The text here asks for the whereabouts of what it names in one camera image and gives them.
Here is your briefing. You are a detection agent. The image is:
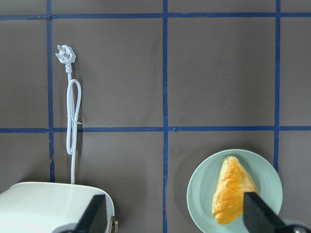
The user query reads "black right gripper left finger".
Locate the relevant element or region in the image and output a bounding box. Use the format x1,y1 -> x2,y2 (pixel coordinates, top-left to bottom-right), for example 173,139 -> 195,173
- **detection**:
74,195 -> 107,233

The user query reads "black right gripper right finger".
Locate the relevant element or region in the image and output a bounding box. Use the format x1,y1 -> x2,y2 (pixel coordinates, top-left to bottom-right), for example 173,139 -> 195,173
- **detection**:
243,192 -> 290,233

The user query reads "white two-slot toaster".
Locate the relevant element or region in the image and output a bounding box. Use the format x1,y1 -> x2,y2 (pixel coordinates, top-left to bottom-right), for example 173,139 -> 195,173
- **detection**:
0,182 -> 119,233

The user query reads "golden triangular pastry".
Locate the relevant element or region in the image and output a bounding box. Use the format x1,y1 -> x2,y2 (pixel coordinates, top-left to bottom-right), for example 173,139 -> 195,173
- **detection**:
212,155 -> 259,225

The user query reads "light green plate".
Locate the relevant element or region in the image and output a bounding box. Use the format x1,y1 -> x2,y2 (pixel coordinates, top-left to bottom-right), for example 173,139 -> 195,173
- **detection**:
187,149 -> 283,233

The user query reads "white power cord with plug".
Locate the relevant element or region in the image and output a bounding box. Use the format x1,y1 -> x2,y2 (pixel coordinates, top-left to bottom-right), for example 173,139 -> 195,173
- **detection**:
55,44 -> 83,184

